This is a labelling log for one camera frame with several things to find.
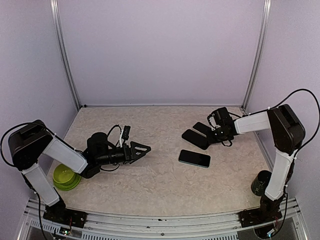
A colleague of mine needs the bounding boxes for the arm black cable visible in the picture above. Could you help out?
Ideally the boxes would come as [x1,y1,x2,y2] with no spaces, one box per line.
[0,121,51,167]
[229,88,320,153]

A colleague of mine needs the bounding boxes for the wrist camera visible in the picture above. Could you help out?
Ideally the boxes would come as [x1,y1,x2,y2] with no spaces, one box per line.
[119,125,131,147]
[207,113,217,131]

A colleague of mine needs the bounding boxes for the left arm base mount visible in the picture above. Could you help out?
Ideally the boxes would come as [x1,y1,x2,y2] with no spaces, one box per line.
[43,200,88,229]

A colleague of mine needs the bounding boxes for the green bowl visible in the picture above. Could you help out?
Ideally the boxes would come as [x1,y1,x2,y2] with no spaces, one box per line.
[52,164,76,186]

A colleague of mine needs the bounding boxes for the left aluminium frame post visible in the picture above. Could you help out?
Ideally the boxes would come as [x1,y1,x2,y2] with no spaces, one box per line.
[49,0,82,111]

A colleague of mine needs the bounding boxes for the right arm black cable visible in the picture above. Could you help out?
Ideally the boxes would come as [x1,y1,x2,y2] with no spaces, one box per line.
[229,88,320,153]

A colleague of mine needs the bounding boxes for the black phone case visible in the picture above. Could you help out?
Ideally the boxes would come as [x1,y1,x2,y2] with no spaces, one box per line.
[181,129,209,150]

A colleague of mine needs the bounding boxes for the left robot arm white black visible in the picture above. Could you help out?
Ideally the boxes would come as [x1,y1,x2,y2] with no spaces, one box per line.
[0,119,151,223]

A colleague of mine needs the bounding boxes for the black phone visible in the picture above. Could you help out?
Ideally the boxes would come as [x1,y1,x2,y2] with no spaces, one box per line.
[178,149,211,168]

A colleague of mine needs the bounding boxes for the green saucer plate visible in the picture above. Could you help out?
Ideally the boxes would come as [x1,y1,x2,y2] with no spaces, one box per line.
[53,174,82,191]

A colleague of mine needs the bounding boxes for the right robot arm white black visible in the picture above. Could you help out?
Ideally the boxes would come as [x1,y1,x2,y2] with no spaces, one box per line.
[206,104,306,201]

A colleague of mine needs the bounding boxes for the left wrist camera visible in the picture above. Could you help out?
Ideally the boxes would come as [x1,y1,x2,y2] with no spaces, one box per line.
[119,125,131,147]

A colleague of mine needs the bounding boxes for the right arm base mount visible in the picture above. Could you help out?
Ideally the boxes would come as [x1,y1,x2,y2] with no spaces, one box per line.
[238,194,285,228]

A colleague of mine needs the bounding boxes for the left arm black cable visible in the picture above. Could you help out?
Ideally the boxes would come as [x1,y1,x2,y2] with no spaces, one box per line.
[0,121,51,167]

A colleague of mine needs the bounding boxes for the aluminium frame post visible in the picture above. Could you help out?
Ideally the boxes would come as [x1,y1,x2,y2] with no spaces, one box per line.
[49,0,82,111]
[242,0,272,111]

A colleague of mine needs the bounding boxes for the right aluminium frame post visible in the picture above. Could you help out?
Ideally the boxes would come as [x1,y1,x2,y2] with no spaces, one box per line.
[242,0,272,111]

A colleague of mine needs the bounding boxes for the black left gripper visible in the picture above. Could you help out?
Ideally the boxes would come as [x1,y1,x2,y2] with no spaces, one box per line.
[96,141,151,166]

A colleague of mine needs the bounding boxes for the dark green cup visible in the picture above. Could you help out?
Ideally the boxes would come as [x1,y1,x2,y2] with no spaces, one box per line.
[250,170,272,197]

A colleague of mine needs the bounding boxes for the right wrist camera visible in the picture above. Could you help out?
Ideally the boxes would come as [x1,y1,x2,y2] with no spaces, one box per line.
[207,113,217,131]

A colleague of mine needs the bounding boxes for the aluminium front rail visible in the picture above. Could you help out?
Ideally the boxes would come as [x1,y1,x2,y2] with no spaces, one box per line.
[23,197,301,240]

